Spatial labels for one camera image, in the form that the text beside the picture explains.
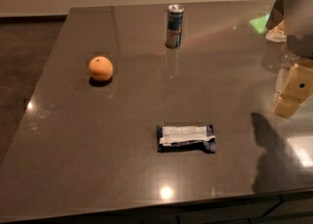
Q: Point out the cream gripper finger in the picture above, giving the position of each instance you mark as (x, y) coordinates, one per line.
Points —
(294, 86)

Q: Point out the blue white rxbar wrapper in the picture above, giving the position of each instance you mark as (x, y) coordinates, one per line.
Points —
(181, 138)

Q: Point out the snack bag at edge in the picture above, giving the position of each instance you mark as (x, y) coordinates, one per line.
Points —
(277, 34)

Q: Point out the dark box at edge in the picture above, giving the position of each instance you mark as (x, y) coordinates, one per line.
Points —
(276, 15)

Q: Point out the blue silver drink can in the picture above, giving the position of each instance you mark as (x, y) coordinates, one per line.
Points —
(175, 14)

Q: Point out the orange fruit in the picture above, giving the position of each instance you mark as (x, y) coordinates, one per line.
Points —
(100, 68)

